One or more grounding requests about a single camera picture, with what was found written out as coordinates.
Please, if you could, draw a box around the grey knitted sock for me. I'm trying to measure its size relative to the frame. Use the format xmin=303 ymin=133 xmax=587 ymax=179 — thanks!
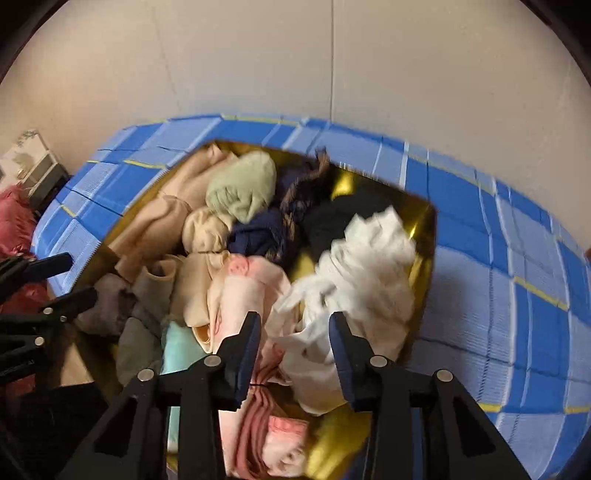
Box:
xmin=77 ymin=271 xmax=170 ymax=386

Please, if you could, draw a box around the mint green cloth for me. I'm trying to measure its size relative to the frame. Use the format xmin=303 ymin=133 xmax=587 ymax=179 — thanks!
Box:
xmin=160 ymin=322 xmax=205 ymax=454

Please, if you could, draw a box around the white cloth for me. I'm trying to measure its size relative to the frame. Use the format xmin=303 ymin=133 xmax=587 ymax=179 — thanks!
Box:
xmin=266 ymin=207 xmax=416 ymax=416

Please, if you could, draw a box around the light green knitted sock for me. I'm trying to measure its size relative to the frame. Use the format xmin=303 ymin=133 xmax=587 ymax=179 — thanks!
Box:
xmin=205 ymin=150 xmax=276 ymax=223

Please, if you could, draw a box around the red ruffled cushion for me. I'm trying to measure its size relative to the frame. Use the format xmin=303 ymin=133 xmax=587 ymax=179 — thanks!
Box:
xmin=1 ymin=184 xmax=52 ymax=403

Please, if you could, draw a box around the pink patterned cloth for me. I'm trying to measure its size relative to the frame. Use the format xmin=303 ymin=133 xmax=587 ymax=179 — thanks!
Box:
xmin=201 ymin=254 xmax=308 ymax=479

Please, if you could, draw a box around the blue plaid mattress cover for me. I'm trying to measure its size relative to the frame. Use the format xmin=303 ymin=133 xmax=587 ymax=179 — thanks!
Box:
xmin=32 ymin=114 xmax=590 ymax=479

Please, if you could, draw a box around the small white shelf unit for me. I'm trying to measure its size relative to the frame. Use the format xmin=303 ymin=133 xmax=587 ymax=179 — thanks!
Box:
xmin=1 ymin=129 xmax=70 ymax=209

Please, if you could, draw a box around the beige cloth bundle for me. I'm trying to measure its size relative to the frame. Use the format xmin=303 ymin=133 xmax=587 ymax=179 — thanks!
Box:
xmin=110 ymin=143 xmax=242 ymax=340

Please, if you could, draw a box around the dark red gold-lined box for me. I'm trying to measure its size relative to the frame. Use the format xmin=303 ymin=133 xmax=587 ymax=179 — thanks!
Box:
xmin=75 ymin=143 xmax=437 ymax=479

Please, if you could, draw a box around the dark navy cloth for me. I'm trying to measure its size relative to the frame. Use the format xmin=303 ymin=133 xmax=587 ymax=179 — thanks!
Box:
xmin=225 ymin=149 xmax=332 ymax=273

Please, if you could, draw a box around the black cloth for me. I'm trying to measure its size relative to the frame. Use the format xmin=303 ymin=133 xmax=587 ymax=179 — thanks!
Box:
xmin=304 ymin=191 xmax=392 ymax=262

